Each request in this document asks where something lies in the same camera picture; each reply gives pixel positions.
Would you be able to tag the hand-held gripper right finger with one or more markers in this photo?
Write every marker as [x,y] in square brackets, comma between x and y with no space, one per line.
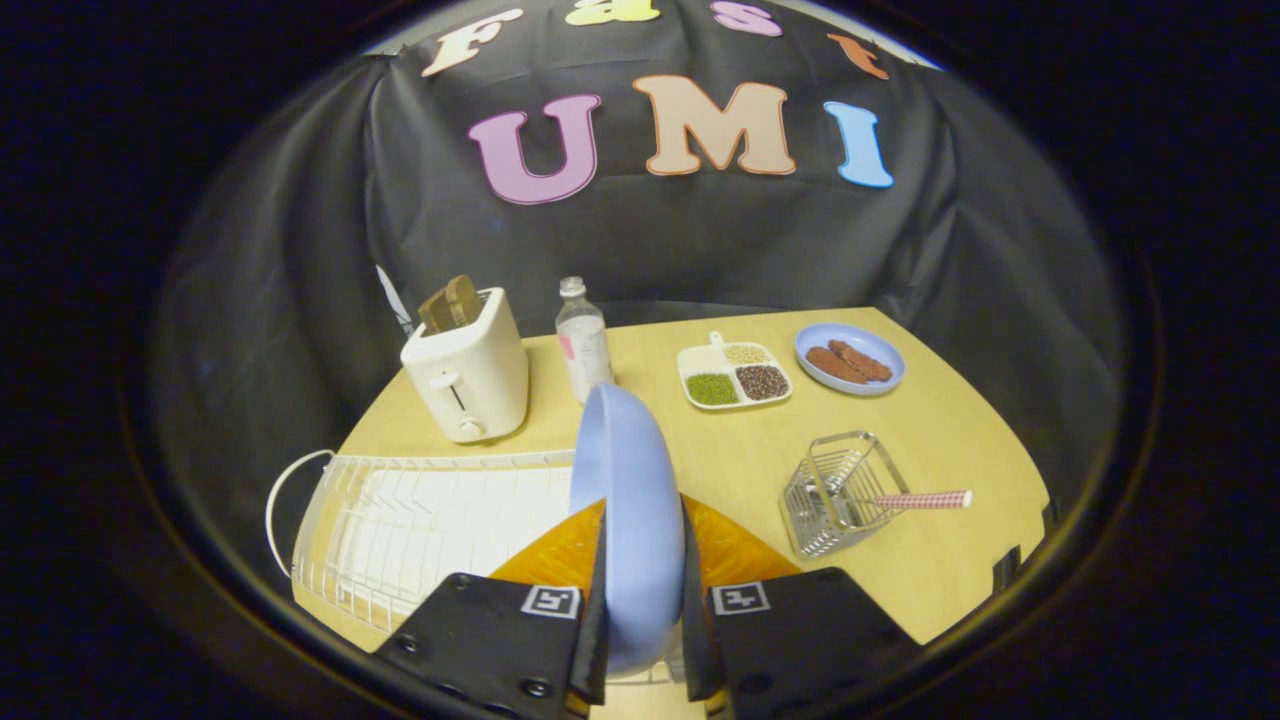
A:
[790,640]

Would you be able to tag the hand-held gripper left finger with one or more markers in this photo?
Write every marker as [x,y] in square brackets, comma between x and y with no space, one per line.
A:
[500,640]

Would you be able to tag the light blue plate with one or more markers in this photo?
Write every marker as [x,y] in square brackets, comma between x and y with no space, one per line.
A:
[630,520]

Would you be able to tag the blue plate with sausages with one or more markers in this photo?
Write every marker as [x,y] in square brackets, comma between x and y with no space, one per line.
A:
[850,358]

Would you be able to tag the white toaster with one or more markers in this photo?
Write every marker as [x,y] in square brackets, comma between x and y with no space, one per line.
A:
[470,375]

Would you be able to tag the white divided tray with beans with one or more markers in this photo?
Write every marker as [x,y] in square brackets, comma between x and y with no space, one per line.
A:
[735,374]

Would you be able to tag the brown sausage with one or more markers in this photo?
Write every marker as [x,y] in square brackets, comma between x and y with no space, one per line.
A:
[860,359]
[835,365]

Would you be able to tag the clear plastic bottle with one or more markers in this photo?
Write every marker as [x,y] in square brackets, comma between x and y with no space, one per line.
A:
[583,345]

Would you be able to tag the brown toast slice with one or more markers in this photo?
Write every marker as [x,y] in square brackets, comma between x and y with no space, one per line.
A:
[450,305]

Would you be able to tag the black backdrop cloth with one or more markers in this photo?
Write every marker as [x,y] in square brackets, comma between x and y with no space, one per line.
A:
[640,250]

